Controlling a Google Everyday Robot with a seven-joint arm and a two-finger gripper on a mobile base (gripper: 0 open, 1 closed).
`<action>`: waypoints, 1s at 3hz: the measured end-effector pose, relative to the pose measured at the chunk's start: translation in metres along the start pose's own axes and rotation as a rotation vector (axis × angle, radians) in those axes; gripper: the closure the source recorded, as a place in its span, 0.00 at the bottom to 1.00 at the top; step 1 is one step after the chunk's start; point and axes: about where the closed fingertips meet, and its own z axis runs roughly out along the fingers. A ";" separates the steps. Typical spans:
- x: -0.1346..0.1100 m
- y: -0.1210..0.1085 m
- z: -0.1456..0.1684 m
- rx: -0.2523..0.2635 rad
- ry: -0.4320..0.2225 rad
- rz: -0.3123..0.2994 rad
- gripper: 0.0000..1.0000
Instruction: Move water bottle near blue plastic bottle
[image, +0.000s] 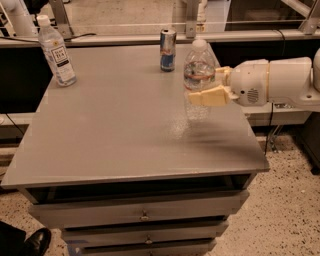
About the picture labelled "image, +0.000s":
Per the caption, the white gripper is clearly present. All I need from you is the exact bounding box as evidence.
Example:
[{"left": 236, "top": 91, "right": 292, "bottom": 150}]
[{"left": 188, "top": 59, "right": 269, "bottom": 107}]

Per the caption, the clear water bottle red label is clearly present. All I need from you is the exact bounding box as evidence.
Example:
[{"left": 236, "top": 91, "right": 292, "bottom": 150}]
[{"left": 184, "top": 39, "right": 215, "bottom": 121}]

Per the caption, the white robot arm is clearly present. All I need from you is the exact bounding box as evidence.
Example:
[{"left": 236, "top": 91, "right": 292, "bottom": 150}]
[{"left": 188, "top": 50, "right": 320, "bottom": 112}]

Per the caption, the blue labelled plastic bottle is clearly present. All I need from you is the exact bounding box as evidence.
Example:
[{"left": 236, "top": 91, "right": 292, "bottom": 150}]
[{"left": 37, "top": 15, "right": 77, "bottom": 87}]

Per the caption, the blue silver energy drink can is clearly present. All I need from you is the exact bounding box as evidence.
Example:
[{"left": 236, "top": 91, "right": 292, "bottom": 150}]
[{"left": 160, "top": 28, "right": 177, "bottom": 72}]

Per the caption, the top grey drawer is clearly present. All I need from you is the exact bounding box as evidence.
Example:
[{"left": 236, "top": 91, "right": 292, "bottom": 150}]
[{"left": 29, "top": 190, "right": 249, "bottom": 228}]

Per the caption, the grey drawer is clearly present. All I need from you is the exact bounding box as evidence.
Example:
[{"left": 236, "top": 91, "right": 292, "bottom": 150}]
[
  {"left": 29, "top": 190, "right": 249, "bottom": 228},
  {"left": 81, "top": 239, "right": 216, "bottom": 256},
  {"left": 62, "top": 220, "right": 228, "bottom": 247}
]

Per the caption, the grey drawer cabinet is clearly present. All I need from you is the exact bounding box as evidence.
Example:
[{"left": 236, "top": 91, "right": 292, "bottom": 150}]
[{"left": 0, "top": 43, "right": 271, "bottom": 256}]

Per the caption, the middle grey drawer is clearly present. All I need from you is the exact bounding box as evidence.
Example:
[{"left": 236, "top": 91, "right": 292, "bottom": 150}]
[{"left": 62, "top": 220, "right": 228, "bottom": 247}]

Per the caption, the bottom grey drawer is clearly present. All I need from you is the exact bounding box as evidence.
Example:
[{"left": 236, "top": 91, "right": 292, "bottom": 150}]
[{"left": 81, "top": 239, "right": 216, "bottom": 256}]

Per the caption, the white pipe at back left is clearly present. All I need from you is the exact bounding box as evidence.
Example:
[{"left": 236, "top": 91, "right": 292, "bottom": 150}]
[{"left": 0, "top": 0, "right": 38, "bottom": 37}]

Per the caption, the black shoe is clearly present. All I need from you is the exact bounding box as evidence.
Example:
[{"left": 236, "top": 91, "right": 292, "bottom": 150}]
[{"left": 21, "top": 228, "right": 52, "bottom": 256}]

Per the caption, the black cable at right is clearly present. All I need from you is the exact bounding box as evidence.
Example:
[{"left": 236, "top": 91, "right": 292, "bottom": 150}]
[{"left": 264, "top": 29, "right": 287, "bottom": 156}]

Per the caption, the metal rail frame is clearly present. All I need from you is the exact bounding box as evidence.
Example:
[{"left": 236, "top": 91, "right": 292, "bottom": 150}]
[{"left": 0, "top": 0, "right": 320, "bottom": 49}]

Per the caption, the black cable on rail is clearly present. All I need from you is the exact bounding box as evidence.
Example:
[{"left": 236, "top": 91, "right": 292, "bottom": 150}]
[{"left": 0, "top": 32, "right": 98, "bottom": 44}]

